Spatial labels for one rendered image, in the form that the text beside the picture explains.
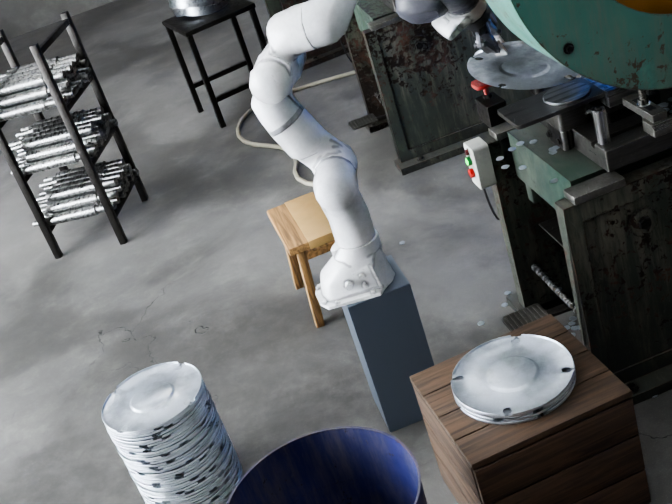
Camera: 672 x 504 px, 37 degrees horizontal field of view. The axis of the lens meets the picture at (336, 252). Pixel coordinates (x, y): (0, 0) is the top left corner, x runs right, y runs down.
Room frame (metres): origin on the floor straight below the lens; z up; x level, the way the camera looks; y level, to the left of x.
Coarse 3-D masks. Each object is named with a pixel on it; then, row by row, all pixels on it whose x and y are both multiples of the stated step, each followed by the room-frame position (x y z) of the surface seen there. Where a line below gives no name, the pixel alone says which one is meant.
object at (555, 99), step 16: (576, 80) 2.45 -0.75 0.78; (544, 96) 2.41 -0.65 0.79; (560, 96) 2.38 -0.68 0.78; (576, 96) 2.35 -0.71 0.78; (592, 96) 2.33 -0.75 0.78; (512, 112) 2.39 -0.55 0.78; (528, 112) 2.36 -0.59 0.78; (544, 112) 2.33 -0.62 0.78; (560, 112) 2.31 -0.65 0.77; (576, 112) 2.34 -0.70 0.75; (560, 128) 2.34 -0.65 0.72; (560, 144) 2.35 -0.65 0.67
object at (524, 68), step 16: (512, 48) 2.33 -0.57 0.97; (528, 48) 2.31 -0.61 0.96; (480, 64) 2.42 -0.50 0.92; (496, 64) 2.40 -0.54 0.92; (512, 64) 2.41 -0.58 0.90; (528, 64) 2.39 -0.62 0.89; (544, 64) 2.38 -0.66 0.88; (560, 64) 2.35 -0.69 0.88; (480, 80) 2.49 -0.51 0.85; (496, 80) 2.48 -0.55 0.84; (512, 80) 2.46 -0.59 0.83; (528, 80) 2.45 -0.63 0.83; (544, 80) 2.44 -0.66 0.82; (560, 80) 2.42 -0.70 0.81
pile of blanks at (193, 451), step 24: (192, 408) 2.22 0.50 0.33; (120, 432) 2.21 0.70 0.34; (144, 432) 2.17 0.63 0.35; (168, 432) 2.17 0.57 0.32; (192, 432) 2.20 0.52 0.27; (216, 432) 2.26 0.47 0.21; (144, 456) 2.18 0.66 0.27; (168, 456) 2.17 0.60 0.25; (192, 456) 2.18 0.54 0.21; (216, 456) 2.22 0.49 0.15; (144, 480) 2.20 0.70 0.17; (168, 480) 2.17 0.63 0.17; (192, 480) 2.17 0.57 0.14; (216, 480) 2.20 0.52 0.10
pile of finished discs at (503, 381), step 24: (504, 336) 2.01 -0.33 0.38; (528, 336) 1.99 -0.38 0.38; (480, 360) 1.96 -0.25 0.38; (504, 360) 1.92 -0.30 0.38; (528, 360) 1.90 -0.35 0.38; (552, 360) 1.87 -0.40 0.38; (456, 384) 1.90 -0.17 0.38; (480, 384) 1.88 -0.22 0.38; (504, 384) 1.84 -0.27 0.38; (528, 384) 1.82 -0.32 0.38; (552, 384) 1.79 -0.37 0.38; (480, 408) 1.79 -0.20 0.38; (504, 408) 1.77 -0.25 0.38; (528, 408) 1.74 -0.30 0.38; (552, 408) 1.74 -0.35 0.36
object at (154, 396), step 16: (160, 368) 2.44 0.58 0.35; (192, 368) 2.39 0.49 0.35; (128, 384) 2.41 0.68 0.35; (144, 384) 2.39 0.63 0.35; (160, 384) 2.35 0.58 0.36; (176, 384) 2.33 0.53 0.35; (192, 384) 2.31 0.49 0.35; (112, 400) 2.36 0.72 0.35; (128, 400) 2.33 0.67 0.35; (144, 400) 2.30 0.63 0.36; (160, 400) 2.28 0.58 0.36; (176, 400) 2.26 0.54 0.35; (192, 400) 2.24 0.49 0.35; (112, 416) 2.28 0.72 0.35; (128, 416) 2.26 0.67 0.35; (144, 416) 2.24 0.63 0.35; (160, 416) 2.21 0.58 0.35; (176, 416) 2.19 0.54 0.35; (128, 432) 2.18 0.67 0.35
